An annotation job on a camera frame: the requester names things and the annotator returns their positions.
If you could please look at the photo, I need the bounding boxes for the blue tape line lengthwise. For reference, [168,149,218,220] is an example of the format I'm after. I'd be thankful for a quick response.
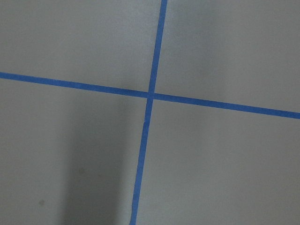
[129,0,167,225]

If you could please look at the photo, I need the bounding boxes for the blue tape line crosswise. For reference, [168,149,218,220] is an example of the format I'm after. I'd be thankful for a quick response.
[0,72,300,119]

